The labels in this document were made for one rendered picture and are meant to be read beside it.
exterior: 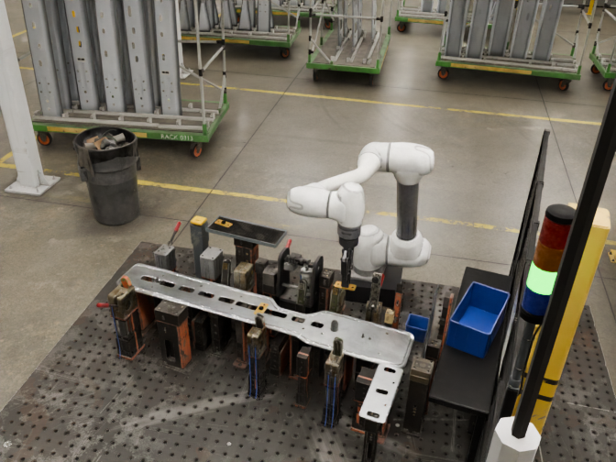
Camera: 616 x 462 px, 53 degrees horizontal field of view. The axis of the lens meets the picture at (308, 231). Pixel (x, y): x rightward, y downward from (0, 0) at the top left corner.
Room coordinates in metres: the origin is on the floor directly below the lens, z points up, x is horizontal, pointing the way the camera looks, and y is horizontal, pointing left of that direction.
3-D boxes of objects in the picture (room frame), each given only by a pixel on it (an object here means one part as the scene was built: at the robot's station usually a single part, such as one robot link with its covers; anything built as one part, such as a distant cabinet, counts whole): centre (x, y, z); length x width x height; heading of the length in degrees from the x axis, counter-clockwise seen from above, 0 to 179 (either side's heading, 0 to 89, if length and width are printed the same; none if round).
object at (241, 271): (2.30, 0.29, 0.89); 0.13 x 0.11 x 0.38; 160
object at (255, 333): (1.91, 0.20, 0.87); 0.12 x 0.09 x 0.35; 160
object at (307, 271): (2.26, 0.03, 0.94); 0.18 x 0.13 x 0.49; 70
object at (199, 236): (2.58, 0.54, 0.92); 0.08 x 0.08 x 0.44; 70
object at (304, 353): (1.84, 0.00, 0.84); 0.11 x 0.08 x 0.29; 160
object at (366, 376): (1.74, -0.25, 0.84); 0.11 x 0.10 x 0.28; 160
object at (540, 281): (1.15, -0.55, 1.90); 0.07 x 0.07 x 0.06
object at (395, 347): (2.10, 0.22, 1.00); 1.38 x 0.22 x 0.02; 70
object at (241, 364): (2.12, 0.27, 0.84); 0.17 x 0.06 x 0.29; 160
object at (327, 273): (2.22, -0.09, 0.91); 0.07 x 0.05 x 0.42; 160
